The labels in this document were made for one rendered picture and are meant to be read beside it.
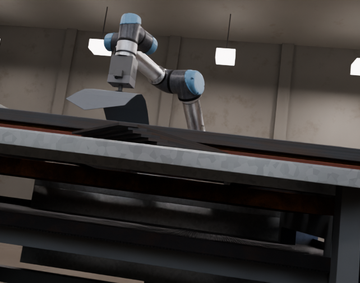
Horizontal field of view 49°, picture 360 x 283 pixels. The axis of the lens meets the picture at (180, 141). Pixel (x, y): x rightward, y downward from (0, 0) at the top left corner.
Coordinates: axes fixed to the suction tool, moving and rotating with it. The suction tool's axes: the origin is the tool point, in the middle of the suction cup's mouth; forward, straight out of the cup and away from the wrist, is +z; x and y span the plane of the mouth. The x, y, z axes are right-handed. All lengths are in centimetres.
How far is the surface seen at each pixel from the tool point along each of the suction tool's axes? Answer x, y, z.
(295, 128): 882, 131, -183
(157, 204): 43, 9, 37
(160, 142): -62, 34, 24
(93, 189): 39, -21, 34
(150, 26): 806, -266, -408
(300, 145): -30, 62, 16
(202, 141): -33, 37, 18
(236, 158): -64, 48, 25
